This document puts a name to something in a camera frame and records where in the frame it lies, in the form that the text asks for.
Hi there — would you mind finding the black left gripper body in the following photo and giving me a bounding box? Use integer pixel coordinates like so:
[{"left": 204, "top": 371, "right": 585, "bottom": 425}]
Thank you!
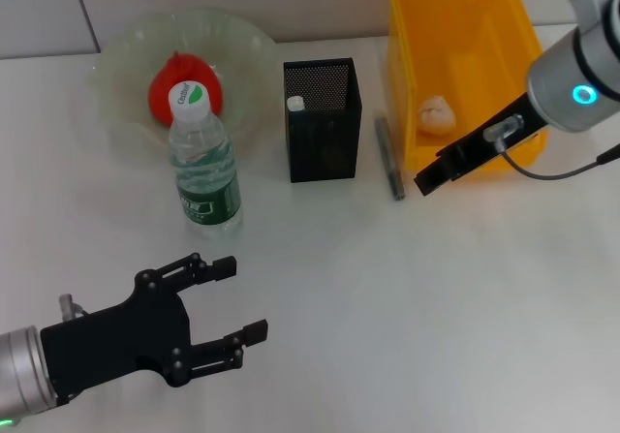
[{"left": 39, "top": 268, "right": 193, "bottom": 398}]

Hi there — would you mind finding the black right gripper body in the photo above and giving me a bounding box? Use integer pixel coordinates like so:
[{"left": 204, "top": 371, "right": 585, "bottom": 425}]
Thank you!
[{"left": 438, "top": 92, "right": 551, "bottom": 178}]

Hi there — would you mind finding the silver glitter pen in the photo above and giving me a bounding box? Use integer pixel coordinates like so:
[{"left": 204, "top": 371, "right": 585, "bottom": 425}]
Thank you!
[{"left": 373, "top": 108, "right": 407, "bottom": 202}]

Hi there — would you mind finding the white paper ball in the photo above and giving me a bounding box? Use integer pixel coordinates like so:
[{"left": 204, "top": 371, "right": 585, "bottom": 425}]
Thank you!
[{"left": 417, "top": 94, "right": 457, "bottom": 137}]

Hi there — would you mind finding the clear water bottle green label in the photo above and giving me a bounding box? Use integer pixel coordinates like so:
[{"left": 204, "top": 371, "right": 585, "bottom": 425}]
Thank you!
[{"left": 167, "top": 79, "right": 243, "bottom": 233}]

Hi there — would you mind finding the yellow plastic storage bin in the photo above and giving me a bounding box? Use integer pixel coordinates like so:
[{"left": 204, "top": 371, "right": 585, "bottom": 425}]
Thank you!
[{"left": 386, "top": 0, "right": 551, "bottom": 172}]

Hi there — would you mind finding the black mesh pen holder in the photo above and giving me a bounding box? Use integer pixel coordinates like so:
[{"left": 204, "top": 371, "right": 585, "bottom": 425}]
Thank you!
[{"left": 283, "top": 56, "right": 363, "bottom": 184}]

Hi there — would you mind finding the red-orange fruit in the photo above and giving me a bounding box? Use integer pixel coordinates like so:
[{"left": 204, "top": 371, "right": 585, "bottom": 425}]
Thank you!
[{"left": 147, "top": 50, "right": 225, "bottom": 129}]

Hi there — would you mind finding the translucent green glass plate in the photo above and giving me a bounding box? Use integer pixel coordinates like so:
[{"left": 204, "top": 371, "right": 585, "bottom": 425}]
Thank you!
[{"left": 91, "top": 7, "right": 278, "bottom": 163}]

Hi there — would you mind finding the left arm cable connector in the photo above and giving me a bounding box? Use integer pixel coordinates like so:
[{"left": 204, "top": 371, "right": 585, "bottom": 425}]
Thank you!
[{"left": 58, "top": 294, "right": 91, "bottom": 321}]

